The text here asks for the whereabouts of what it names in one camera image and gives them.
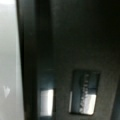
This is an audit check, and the black whiteboard eraser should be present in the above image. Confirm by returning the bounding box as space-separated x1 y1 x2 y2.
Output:
18 0 120 120

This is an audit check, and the white whiteboard panel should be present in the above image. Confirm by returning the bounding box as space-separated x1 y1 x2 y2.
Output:
0 0 24 120

